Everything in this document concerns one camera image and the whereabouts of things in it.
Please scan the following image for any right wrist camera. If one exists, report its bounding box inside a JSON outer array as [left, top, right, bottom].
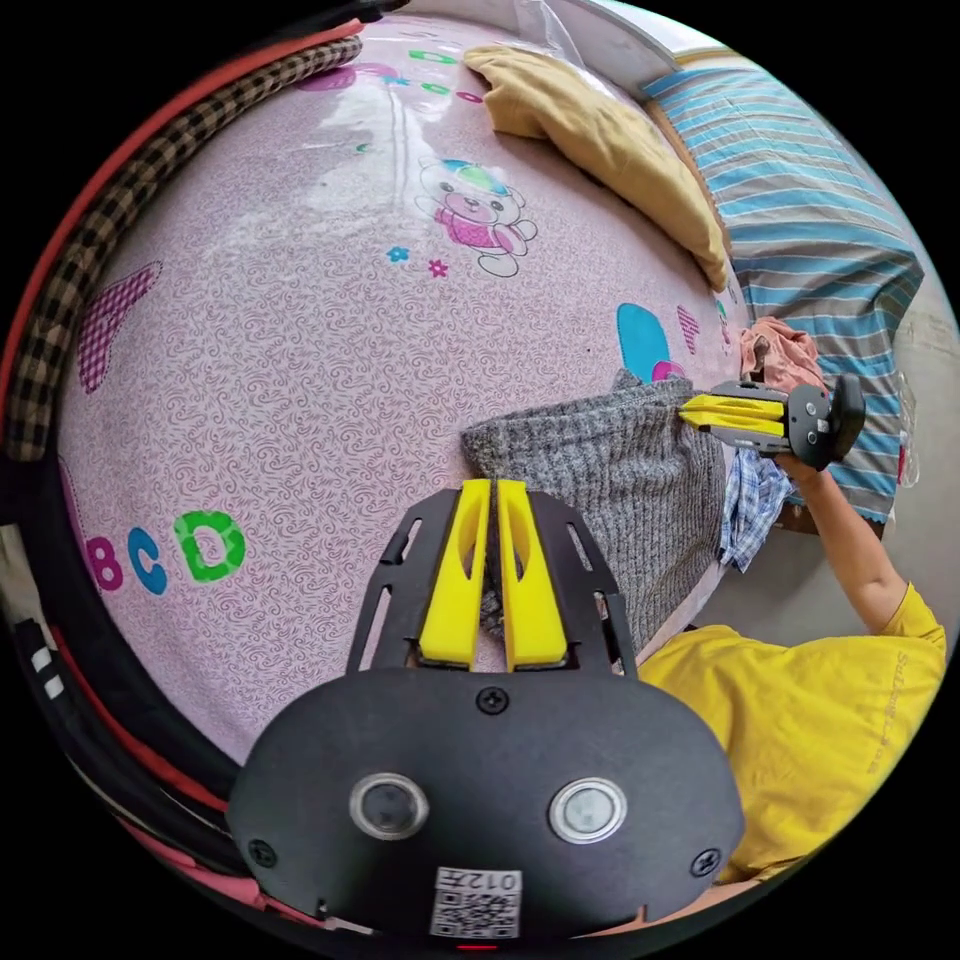
[[827, 374, 868, 460]]

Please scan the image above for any tan yellow pillow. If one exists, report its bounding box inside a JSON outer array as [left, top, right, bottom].
[[463, 43, 734, 295]]

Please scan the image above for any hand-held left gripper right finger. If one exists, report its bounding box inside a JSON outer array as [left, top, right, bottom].
[[496, 479, 566, 673]]

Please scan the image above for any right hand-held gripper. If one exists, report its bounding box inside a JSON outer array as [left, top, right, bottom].
[[678, 378, 836, 474]]

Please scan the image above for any person's body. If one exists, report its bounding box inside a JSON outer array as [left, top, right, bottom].
[[635, 581, 951, 888]]

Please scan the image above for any brown black checked blanket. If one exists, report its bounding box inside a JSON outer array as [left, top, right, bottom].
[[2, 32, 366, 463]]

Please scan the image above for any bed with pink printed sheet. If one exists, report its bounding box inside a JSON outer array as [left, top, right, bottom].
[[55, 13, 753, 768]]

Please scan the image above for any person's right hand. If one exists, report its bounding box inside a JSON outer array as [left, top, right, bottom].
[[778, 448, 832, 490]]

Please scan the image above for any pile of clothes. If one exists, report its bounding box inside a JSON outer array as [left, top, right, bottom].
[[718, 314, 831, 575]]

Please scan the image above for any person's right forearm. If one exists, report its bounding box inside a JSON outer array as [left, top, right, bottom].
[[793, 466, 915, 633]]

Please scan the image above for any blue gray striped cloth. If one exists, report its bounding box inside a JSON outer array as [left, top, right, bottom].
[[643, 65, 927, 528]]

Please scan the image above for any gray knit long sleeve sweater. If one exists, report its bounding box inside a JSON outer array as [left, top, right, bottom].
[[460, 370, 730, 663]]

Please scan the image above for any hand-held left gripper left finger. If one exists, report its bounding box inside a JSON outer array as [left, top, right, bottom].
[[417, 479, 493, 673]]

